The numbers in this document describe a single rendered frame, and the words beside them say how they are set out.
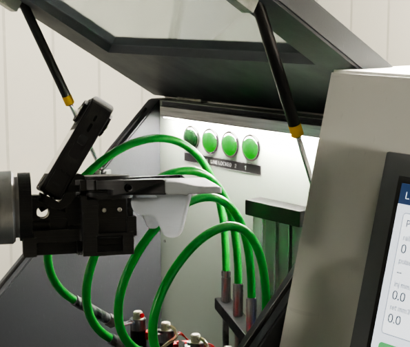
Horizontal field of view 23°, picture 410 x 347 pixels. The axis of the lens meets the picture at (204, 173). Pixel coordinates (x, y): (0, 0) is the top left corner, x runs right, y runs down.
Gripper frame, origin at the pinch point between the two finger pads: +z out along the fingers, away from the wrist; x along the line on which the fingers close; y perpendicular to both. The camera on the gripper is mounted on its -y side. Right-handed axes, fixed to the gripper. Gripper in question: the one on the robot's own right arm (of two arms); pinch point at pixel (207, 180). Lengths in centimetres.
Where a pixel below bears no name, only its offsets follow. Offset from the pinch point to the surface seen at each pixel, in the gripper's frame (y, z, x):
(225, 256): 17, 19, -74
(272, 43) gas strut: -17.8, 16.5, -31.2
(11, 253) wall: 35, -16, -277
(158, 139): -5, 5, -64
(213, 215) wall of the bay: 10, 20, -90
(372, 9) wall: -56, 127, -273
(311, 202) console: 5.0, 22.6, -34.1
